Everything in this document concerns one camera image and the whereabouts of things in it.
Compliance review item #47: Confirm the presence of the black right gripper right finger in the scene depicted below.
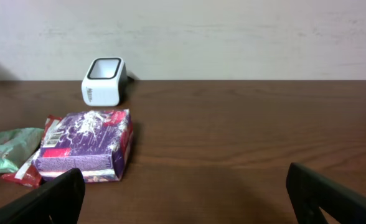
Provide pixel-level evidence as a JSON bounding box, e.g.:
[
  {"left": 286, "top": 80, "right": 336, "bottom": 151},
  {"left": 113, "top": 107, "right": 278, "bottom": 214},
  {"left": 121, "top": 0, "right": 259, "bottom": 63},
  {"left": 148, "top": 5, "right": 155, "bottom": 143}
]
[{"left": 286, "top": 162, "right": 366, "bottom": 224}]

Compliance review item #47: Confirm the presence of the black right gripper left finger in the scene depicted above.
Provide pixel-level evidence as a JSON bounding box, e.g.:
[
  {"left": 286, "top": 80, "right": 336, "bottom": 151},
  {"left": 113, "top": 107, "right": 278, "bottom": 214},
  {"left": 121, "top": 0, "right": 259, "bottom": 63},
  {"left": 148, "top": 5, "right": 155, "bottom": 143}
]
[{"left": 0, "top": 168, "right": 85, "bottom": 223}]

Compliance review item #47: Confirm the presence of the red-brown snack bar wrapper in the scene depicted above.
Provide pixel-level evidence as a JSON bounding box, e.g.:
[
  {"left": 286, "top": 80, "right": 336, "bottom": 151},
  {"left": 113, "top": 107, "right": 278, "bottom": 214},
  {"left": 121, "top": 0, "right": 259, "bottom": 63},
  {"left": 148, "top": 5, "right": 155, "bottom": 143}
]
[{"left": 1, "top": 115, "right": 62, "bottom": 188}]

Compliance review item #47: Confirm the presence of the purple snack bag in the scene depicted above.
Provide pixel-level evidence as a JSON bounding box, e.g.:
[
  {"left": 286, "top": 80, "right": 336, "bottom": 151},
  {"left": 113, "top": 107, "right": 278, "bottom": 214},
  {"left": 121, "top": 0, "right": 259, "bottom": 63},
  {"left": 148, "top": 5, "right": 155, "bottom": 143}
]
[{"left": 32, "top": 109, "right": 133, "bottom": 182}]

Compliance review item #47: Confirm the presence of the green wet wipes pack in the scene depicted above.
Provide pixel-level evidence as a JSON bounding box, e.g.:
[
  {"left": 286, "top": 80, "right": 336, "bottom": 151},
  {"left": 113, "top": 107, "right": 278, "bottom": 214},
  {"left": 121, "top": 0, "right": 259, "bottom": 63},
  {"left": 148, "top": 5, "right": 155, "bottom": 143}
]
[{"left": 0, "top": 128, "right": 44, "bottom": 174}]

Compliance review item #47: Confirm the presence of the white barcode scanner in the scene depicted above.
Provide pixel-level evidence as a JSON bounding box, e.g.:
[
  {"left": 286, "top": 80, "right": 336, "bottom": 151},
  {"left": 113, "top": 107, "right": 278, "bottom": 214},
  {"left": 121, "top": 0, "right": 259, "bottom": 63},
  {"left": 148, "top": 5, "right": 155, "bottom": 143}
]
[{"left": 81, "top": 57, "right": 128, "bottom": 106}]

